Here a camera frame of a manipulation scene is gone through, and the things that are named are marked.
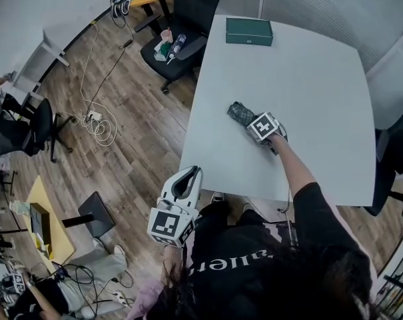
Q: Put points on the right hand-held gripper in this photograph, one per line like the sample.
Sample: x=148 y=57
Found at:
x=262 y=127

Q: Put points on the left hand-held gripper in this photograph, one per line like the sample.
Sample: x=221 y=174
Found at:
x=166 y=225

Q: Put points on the dark patterned umbrella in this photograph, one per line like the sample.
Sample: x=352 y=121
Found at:
x=238 y=112

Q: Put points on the person's right forearm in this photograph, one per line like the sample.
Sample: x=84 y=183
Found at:
x=291 y=165

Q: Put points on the person's left forearm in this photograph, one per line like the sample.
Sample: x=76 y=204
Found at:
x=171 y=262

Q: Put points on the person's left shoe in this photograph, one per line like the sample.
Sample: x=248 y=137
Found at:
x=218 y=198

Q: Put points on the person's shoe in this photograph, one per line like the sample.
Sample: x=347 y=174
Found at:
x=218 y=198
x=248 y=208

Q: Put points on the person's black trousers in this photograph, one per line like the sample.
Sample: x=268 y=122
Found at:
x=221 y=213

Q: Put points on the white table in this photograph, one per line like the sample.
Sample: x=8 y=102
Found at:
x=304 y=78

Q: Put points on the person's right shoe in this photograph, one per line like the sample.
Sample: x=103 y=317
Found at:
x=248 y=208

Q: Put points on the person's black shirt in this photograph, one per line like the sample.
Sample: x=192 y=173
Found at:
x=241 y=245

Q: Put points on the green box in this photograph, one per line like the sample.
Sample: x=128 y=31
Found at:
x=247 y=32

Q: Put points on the clear plastic bottle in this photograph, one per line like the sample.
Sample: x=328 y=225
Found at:
x=179 y=43

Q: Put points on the green packet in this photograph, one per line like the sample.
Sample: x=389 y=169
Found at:
x=162 y=50

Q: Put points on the white multi-socket power strip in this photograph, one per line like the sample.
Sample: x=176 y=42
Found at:
x=121 y=298

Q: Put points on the pink cup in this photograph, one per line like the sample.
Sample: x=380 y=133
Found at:
x=166 y=35

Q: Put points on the black high-back office chair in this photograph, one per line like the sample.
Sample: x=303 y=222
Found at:
x=394 y=152

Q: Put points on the yellow table with black base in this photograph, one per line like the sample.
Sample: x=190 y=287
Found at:
x=43 y=192

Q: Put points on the black office chair with clutter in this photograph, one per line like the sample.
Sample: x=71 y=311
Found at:
x=194 y=2

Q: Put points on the black open box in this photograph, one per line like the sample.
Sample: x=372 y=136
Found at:
x=41 y=225

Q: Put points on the black mesh office chair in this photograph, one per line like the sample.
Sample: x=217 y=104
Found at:
x=14 y=135

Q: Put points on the white desk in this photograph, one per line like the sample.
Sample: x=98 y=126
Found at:
x=49 y=42

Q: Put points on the metal shelf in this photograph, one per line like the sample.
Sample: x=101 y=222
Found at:
x=401 y=278

